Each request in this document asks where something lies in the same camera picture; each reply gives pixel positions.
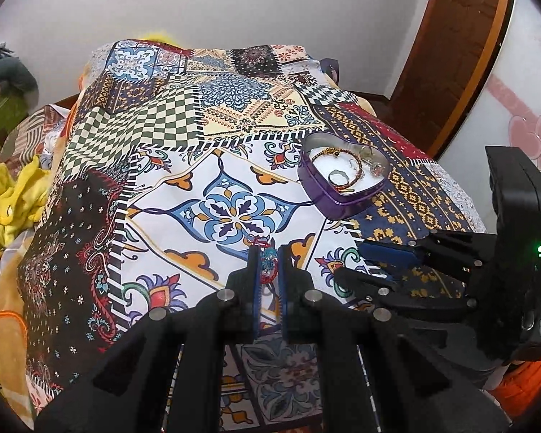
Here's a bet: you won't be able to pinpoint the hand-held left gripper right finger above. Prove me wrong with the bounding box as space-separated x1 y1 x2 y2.
277 244 510 433

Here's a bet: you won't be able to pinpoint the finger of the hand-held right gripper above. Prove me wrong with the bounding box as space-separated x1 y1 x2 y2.
334 266 475 322
357 229 497 281

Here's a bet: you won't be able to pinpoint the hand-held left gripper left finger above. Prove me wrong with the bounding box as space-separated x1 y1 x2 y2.
34 246 262 433

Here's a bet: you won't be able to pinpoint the red bead bracelet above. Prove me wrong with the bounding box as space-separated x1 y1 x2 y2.
251 235 281 286

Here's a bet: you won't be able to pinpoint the purple heart-shaped tin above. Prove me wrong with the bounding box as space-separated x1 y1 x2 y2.
296 133 392 219

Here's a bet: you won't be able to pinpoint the thin beaded bracelet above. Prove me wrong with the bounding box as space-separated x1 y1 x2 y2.
338 152 367 188

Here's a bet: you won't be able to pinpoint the clear glass earrings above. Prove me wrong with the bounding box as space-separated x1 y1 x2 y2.
364 146 385 178

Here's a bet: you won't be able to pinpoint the brown bead bracelet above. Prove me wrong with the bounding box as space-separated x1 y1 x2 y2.
310 148 349 176

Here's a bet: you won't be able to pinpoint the pink heart stickers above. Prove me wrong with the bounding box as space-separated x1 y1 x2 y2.
509 113 541 174

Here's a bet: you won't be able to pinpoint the patchwork printed blanket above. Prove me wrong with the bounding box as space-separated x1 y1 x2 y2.
16 40 488 433

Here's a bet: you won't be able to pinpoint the white sliding wardrobe door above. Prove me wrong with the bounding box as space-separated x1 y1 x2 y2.
437 0 541 235

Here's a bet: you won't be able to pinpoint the dark blue bag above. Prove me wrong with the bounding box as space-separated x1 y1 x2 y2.
318 58 343 84

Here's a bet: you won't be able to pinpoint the brown wooden door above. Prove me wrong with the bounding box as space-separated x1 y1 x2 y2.
390 0 515 158

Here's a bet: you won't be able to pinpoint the yellow blanket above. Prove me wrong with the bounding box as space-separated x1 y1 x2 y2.
0 156 50 271

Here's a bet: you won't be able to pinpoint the tan orange blanket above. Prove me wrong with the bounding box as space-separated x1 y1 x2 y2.
0 230 33 416

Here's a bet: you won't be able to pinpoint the yellow plush pillow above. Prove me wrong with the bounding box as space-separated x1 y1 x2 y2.
135 29 181 48

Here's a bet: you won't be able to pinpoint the striped brown bedding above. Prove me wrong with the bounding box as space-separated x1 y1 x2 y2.
0 104 73 176

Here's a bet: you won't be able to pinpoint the green patterned cloth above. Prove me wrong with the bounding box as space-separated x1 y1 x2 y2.
0 95 30 163

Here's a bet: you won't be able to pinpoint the grey garment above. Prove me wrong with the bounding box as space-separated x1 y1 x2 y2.
0 58 39 95

